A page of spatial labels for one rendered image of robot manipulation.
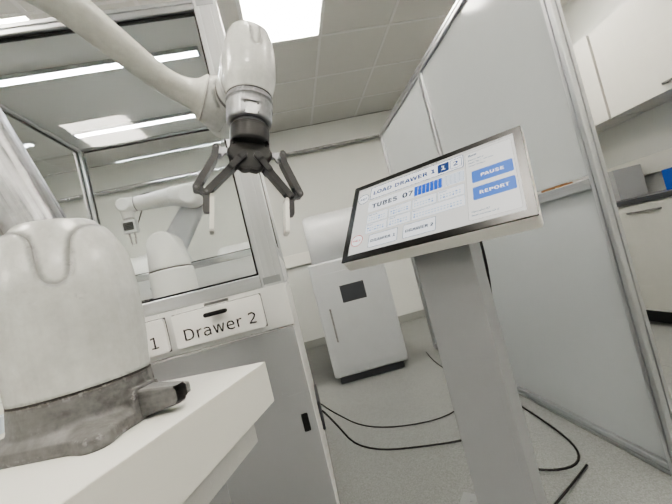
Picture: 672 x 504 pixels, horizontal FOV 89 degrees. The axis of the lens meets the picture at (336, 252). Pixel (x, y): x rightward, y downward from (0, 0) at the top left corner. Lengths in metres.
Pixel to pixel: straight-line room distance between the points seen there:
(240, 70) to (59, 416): 0.59
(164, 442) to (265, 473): 0.94
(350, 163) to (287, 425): 3.82
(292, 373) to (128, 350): 0.79
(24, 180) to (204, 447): 0.54
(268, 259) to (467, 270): 0.64
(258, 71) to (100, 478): 0.64
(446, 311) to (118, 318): 0.80
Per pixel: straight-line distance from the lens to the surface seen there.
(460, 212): 0.91
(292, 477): 1.37
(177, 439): 0.46
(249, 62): 0.75
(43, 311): 0.50
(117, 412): 0.51
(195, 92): 0.87
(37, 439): 0.52
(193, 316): 1.23
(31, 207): 0.77
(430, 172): 1.06
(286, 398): 1.27
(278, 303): 1.20
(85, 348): 0.50
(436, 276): 1.01
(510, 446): 1.14
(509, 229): 0.87
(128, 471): 0.41
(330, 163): 4.64
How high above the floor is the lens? 0.97
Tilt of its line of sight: 2 degrees up
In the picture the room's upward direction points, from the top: 14 degrees counter-clockwise
